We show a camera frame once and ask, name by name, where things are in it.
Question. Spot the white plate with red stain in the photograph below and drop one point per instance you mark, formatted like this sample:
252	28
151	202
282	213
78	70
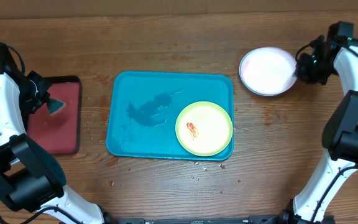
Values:
268	71

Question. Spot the green and pink sponge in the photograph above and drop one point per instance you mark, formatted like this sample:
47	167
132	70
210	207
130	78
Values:
54	105

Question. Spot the black tray with red liquid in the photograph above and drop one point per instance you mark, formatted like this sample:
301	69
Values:
58	132

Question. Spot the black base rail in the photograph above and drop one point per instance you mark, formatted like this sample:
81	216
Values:
253	219

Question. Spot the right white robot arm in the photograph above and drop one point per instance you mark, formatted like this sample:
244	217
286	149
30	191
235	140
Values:
333	54

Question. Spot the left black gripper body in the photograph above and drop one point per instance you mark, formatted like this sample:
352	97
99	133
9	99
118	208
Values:
33	91

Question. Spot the teal plastic serving tray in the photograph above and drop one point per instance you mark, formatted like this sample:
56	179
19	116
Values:
146	105

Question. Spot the yellow-green plate with red stain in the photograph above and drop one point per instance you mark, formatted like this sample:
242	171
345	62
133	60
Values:
204	128

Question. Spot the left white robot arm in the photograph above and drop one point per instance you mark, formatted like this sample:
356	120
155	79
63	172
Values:
30	178

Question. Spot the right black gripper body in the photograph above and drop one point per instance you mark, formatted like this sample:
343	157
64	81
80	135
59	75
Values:
311	69

